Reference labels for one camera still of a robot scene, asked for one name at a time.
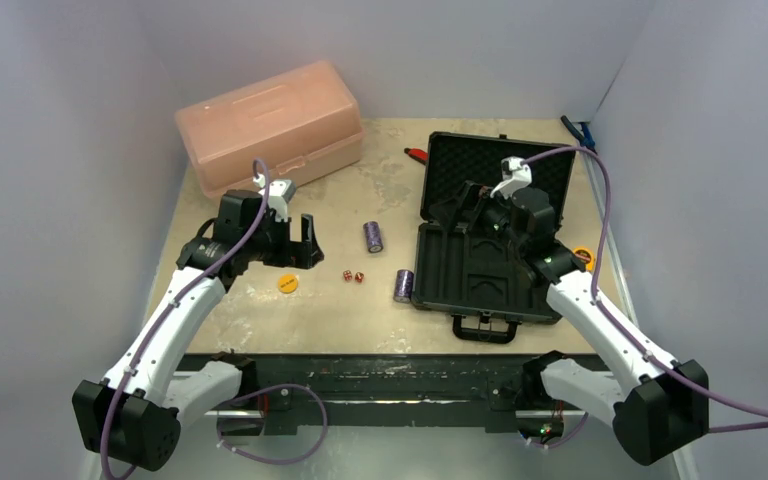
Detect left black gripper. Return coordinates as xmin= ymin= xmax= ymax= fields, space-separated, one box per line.
xmin=243 ymin=211 xmax=322 ymax=269

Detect purple poker chip stack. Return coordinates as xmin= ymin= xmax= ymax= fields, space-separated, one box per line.
xmin=362 ymin=221 xmax=383 ymax=254

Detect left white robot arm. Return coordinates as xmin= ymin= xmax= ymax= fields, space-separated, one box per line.
xmin=72 ymin=180 xmax=324 ymax=479

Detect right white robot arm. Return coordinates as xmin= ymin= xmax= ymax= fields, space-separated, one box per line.
xmin=429 ymin=182 xmax=711 ymax=465

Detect black foam-lined carry case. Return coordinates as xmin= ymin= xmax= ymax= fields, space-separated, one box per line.
xmin=410 ymin=132 xmax=576 ymax=344

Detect yellow big blind button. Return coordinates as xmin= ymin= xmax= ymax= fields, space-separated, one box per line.
xmin=277 ymin=274 xmax=299 ymax=294

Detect pink plastic storage box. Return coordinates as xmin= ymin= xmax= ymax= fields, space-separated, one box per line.
xmin=175 ymin=61 xmax=364 ymax=199

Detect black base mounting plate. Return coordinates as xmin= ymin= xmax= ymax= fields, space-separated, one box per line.
xmin=175 ymin=353 xmax=614 ymax=439

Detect yellow tape measure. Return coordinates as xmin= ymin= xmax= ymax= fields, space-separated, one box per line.
xmin=573 ymin=246 xmax=597 ymax=272

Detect red-handled tool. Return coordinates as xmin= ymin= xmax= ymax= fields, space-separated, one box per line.
xmin=403 ymin=148 xmax=428 ymax=164

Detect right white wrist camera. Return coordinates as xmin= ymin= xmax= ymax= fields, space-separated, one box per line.
xmin=490 ymin=156 xmax=532 ymax=200

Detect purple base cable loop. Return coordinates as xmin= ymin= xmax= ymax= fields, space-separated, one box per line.
xmin=214 ymin=384 xmax=329 ymax=466

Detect blue-handled pliers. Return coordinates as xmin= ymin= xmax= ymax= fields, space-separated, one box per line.
xmin=560 ymin=115 xmax=597 ymax=154

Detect aluminium extrusion rail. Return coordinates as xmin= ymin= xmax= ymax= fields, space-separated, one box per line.
xmin=585 ymin=163 xmax=700 ymax=480

